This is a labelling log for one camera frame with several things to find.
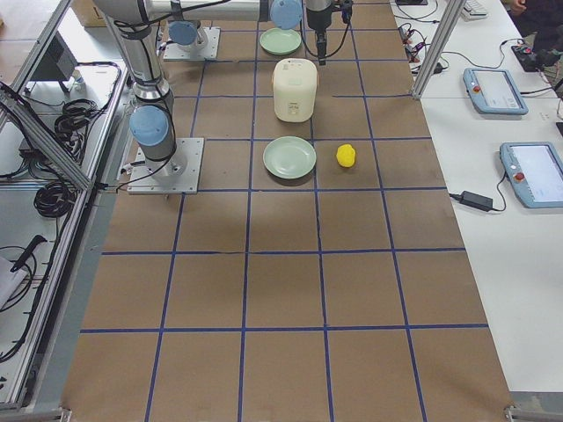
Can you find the aluminium frame post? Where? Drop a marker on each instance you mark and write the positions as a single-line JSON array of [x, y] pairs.
[[442, 34]]

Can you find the blue teach pendant far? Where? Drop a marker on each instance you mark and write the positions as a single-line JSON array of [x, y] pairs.
[[493, 91]]

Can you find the cream rice cooker orange handle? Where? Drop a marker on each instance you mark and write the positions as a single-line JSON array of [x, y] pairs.
[[295, 83]]

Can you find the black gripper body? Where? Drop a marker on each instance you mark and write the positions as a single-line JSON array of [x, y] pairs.
[[318, 19]]

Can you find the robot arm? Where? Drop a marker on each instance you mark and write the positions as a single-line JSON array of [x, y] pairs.
[[134, 27], [286, 15]]

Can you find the green plate near arm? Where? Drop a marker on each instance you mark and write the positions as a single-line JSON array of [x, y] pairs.
[[289, 157], [276, 41]]

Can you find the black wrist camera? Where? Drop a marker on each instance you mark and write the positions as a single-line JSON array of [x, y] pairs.
[[345, 7]]

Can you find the black power adapter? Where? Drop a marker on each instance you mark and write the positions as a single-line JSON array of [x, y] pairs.
[[476, 201]]

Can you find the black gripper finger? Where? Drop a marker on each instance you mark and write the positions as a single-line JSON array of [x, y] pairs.
[[321, 44]]

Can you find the blue teach pendant near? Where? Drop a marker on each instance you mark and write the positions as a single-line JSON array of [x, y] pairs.
[[534, 171]]

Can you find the yellow lemon toy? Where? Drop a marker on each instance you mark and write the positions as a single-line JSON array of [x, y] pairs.
[[345, 155]]

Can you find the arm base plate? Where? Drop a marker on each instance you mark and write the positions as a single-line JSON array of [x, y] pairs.
[[196, 45], [180, 175]]

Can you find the brown paper table mat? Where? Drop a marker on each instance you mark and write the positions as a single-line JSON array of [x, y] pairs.
[[343, 295]]

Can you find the blue teach pendant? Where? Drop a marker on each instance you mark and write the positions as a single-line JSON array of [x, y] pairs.
[[534, 171], [493, 91]]

